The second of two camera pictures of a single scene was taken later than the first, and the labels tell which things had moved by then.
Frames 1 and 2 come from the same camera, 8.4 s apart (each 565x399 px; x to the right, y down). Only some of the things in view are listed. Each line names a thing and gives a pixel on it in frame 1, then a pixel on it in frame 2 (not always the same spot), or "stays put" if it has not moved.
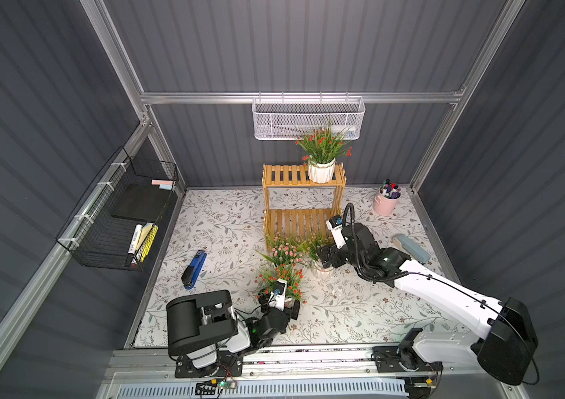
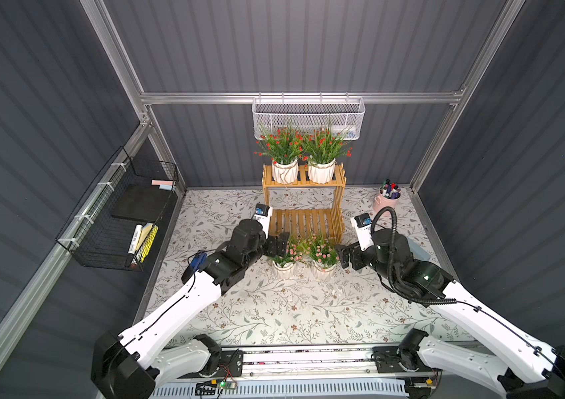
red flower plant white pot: x=325 y=148 stays put
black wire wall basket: x=114 y=223 stays put
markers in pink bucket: x=390 y=190 stays put
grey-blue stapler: x=415 y=250 stays put
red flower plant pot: x=264 y=281 -> x=283 y=148
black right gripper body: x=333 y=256 -> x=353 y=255
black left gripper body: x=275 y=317 -> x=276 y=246
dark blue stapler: x=192 y=271 stays put
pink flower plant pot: x=283 y=249 stays put
